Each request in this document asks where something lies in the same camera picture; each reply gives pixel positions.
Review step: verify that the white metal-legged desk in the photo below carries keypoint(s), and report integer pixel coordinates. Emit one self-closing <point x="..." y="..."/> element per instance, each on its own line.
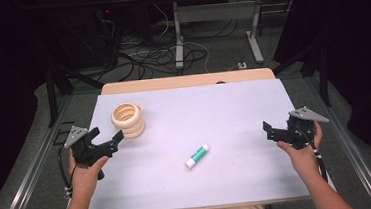
<point x="216" y="11"/>

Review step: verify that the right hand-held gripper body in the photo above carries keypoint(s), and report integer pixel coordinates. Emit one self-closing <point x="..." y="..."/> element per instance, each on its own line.
<point x="300" y="127"/>

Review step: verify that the person's left hand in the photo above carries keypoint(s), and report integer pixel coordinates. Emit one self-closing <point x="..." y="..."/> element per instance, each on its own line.
<point x="85" y="177"/>

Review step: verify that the green and white glue stick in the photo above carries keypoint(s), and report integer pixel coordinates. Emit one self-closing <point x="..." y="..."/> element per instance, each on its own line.
<point x="197" y="156"/>

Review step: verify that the dark equipment with red light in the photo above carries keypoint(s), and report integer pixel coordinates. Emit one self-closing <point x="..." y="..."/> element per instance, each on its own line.
<point x="108" y="37"/>

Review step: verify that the light wooden table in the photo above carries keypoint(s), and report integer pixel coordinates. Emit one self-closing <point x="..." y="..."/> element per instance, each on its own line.
<point x="188" y="80"/>

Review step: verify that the aluminium floor rail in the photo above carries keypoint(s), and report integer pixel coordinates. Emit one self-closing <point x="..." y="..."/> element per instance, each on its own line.
<point x="354" y="151"/>
<point x="28" y="177"/>

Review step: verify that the cream ringed pen holder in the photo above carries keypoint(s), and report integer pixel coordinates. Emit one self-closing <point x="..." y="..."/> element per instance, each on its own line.
<point x="128" y="120"/>

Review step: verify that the person's right hand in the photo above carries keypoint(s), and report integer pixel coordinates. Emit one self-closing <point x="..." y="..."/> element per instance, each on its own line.
<point x="303" y="158"/>

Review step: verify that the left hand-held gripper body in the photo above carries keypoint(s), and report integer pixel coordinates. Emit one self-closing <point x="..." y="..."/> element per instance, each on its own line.
<point x="85" y="152"/>

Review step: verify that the black metal stand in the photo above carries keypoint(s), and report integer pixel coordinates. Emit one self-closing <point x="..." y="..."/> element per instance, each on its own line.
<point x="55" y="91"/>
<point x="321" y="70"/>

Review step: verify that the white power strip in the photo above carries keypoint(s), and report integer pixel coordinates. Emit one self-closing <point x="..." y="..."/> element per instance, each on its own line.
<point x="242" y="65"/>

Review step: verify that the pale lavender table mat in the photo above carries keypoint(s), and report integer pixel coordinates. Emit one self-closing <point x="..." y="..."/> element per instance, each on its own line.
<point x="207" y="116"/>

